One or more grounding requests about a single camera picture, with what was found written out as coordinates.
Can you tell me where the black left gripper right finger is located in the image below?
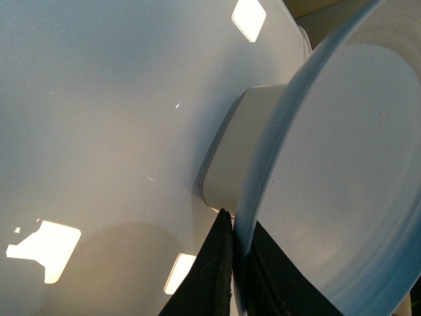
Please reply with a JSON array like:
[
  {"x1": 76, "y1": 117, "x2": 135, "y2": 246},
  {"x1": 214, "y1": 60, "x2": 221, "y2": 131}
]
[{"x1": 245, "y1": 223, "x2": 342, "y2": 315}]

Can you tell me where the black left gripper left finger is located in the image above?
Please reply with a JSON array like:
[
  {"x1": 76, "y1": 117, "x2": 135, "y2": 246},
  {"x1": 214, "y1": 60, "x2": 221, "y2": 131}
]
[{"x1": 160, "y1": 209, "x2": 234, "y2": 315}]

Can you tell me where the round white plate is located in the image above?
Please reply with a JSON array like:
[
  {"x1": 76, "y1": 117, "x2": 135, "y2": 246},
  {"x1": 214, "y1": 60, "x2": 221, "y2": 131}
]
[{"x1": 234, "y1": 1, "x2": 420, "y2": 315}]

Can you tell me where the white two-slot toaster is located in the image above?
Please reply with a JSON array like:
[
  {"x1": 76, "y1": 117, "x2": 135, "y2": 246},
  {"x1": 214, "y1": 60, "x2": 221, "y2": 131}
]
[{"x1": 196, "y1": 84, "x2": 287, "y2": 217}]

